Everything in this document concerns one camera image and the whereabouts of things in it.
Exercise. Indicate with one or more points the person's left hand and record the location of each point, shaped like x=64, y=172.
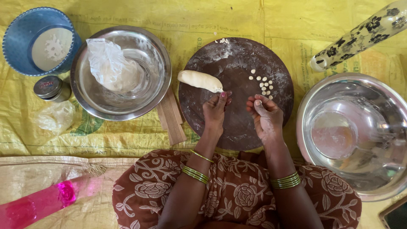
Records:
x=213, y=113

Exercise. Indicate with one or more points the person's right hand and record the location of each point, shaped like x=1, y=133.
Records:
x=268, y=121

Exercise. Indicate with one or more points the pale dough log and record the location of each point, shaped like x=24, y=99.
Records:
x=198, y=79

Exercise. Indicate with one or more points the group of small dough pieces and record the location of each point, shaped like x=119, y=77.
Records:
x=263, y=84

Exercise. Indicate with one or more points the ridged wooden board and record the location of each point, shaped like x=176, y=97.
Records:
x=173, y=122

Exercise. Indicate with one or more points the thin green bangle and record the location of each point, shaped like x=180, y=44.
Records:
x=202, y=156

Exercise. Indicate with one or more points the round wooden rolling board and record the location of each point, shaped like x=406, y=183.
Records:
x=235, y=63

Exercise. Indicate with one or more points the green bangle set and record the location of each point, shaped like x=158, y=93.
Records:
x=195, y=175
x=285, y=181

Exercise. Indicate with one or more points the steel mixing bowl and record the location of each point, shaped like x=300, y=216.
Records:
x=155, y=73

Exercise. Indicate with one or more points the dough crumbs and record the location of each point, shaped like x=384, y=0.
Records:
x=224, y=40

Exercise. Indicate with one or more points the brown floral garment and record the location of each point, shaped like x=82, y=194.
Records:
x=241, y=197

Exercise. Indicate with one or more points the yellow woven plastic mat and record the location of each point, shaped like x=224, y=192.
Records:
x=286, y=19

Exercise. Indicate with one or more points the large steel bowl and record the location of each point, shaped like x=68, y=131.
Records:
x=375, y=105

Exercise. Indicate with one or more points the clear plastic bag with dough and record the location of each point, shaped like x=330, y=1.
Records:
x=111, y=68

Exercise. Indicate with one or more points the floral printed bottle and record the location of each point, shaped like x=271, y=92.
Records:
x=359, y=36

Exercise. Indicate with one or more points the crumpled clear plastic bag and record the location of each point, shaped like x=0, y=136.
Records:
x=55, y=117

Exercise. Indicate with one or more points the dark flat device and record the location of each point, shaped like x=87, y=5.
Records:
x=397, y=218

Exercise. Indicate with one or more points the small steel tin with lid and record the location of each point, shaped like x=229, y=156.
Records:
x=47, y=86

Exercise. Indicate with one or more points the beige woven plastic sack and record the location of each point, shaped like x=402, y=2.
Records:
x=31, y=171

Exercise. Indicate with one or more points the pink plastic bottle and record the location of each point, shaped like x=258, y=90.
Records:
x=35, y=200

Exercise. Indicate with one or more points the blue plastic container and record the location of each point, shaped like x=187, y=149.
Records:
x=19, y=41

